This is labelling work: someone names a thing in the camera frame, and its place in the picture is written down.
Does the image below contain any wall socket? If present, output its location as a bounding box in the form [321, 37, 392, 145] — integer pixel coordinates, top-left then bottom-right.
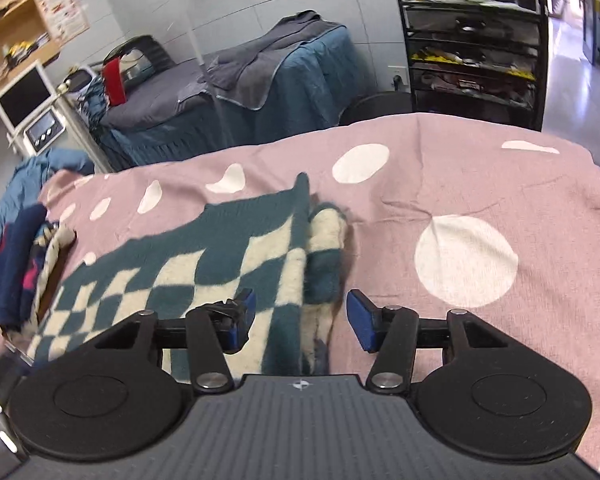
[387, 65, 411, 94]

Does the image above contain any white device with buttons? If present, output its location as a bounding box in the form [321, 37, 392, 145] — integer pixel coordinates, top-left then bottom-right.
[24, 110, 67, 152]

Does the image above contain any pink blanket with white dots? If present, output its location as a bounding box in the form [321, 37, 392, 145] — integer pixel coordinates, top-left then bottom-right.
[0, 112, 600, 476]

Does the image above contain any wooden wall shelf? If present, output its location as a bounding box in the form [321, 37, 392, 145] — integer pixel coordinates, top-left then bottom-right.
[0, 0, 62, 122]

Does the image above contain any black chair back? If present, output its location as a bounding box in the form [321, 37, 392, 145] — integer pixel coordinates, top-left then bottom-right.
[102, 35, 177, 77]

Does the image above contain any cream knit garment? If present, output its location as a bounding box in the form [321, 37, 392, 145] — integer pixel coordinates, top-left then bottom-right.
[30, 222, 78, 322]

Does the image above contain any dark navy garment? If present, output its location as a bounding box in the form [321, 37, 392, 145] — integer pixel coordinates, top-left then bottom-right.
[0, 205, 50, 332]

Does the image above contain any teal and cream checkered garment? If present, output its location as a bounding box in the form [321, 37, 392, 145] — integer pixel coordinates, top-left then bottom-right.
[30, 172, 351, 386]

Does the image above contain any red cloth item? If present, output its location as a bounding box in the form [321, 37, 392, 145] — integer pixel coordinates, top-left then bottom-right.
[102, 58, 127, 107]

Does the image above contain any black round stool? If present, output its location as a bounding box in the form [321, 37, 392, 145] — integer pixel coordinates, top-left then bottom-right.
[340, 91, 414, 127]

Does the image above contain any blue cloth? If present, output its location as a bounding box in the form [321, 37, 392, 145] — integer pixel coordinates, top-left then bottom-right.
[0, 147, 97, 261]

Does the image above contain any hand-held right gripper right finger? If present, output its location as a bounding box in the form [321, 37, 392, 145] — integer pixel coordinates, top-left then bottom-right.
[346, 289, 512, 395]

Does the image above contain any grey towel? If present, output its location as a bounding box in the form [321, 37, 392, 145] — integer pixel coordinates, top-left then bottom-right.
[202, 10, 343, 111]

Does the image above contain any blue covered massage bed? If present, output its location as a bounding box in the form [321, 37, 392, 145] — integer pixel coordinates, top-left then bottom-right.
[87, 22, 376, 171]

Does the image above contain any white framed monitor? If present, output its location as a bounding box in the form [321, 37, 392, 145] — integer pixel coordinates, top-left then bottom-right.
[0, 60, 57, 135]

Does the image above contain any wall poster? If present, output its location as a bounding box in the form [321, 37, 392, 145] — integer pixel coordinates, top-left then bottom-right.
[39, 0, 91, 41]

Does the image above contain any black wire shelf cart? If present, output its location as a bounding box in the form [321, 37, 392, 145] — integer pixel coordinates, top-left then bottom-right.
[395, 0, 551, 133]

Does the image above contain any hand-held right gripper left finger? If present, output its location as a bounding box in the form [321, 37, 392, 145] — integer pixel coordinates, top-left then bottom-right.
[82, 287, 258, 395]

